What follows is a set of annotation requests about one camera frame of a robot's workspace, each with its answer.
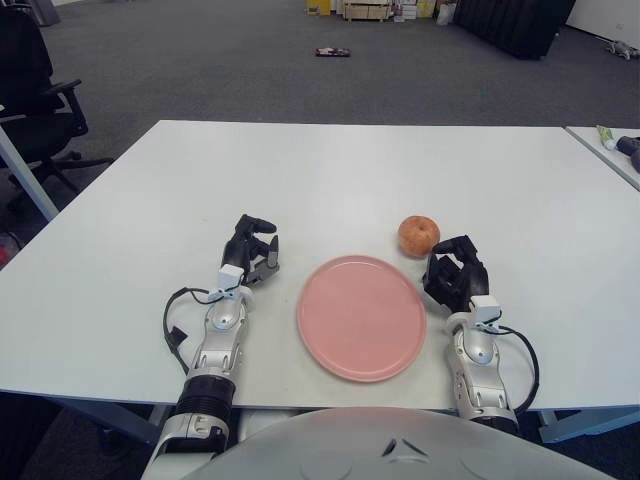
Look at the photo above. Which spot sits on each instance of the pale yellow carton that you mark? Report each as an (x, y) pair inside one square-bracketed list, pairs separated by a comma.
[(426, 9)]

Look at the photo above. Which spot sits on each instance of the white plastic bag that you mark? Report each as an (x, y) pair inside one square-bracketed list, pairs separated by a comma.
[(443, 14)]

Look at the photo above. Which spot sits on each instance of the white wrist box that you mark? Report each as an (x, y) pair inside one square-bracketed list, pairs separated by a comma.
[(230, 277), (486, 307)]

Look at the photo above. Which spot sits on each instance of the pink round plate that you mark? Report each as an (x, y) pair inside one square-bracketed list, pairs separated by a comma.
[(360, 320)]

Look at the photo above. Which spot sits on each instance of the red yellow apple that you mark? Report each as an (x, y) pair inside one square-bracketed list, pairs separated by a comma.
[(417, 235)]

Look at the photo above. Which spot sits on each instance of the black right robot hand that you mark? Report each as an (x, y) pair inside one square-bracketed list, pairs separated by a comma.
[(472, 277)]

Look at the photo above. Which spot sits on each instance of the grey slanted desk leg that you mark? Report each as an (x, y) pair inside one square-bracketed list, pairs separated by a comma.
[(25, 175)]

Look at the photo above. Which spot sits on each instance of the green white tube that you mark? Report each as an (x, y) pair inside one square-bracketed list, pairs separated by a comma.
[(606, 136)]

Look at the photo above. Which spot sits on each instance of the grey robot torso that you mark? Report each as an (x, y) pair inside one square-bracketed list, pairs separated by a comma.
[(350, 445)]

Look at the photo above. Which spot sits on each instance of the grey bin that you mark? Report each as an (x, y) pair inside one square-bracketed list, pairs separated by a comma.
[(50, 11)]

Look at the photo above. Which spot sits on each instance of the light wooden crate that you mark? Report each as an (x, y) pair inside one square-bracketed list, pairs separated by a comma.
[(367, 11)]

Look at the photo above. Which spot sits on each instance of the small red item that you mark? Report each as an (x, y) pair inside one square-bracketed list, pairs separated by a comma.
[(9, 250)]

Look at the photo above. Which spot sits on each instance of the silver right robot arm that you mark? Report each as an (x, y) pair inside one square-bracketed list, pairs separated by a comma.
[(475, 350)]

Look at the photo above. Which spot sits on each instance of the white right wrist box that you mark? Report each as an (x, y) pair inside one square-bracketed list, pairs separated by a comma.
[(486, 307)]

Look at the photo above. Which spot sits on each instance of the small grey robot toy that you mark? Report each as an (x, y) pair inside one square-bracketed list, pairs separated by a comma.
[(622, 49)]

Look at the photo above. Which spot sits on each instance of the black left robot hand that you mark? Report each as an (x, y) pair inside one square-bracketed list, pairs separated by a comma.
[(235, 250)]

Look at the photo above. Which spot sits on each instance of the blue grey table frame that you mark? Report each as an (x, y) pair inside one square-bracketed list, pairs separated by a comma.
[(575, 425)]

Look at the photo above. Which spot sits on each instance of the black curtain partition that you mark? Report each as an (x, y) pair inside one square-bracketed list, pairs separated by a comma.
[(510, 25)]

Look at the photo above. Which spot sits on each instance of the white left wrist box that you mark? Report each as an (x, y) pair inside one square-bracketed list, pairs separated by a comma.
[(230, 277)]

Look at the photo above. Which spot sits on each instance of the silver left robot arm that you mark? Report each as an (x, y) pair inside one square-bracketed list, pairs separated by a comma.
[(222, 320)]

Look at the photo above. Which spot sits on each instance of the stacked white boxes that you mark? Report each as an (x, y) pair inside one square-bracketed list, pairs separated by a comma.
[(406, 11)]

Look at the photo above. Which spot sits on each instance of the flat dark tray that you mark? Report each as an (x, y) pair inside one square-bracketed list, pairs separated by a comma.
[(332, 52)]

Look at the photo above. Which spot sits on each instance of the yellow cardboard box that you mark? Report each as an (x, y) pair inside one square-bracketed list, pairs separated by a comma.
[(318, 6)]

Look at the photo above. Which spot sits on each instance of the black office chair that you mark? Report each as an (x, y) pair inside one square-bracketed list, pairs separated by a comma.
[(30, 100)]

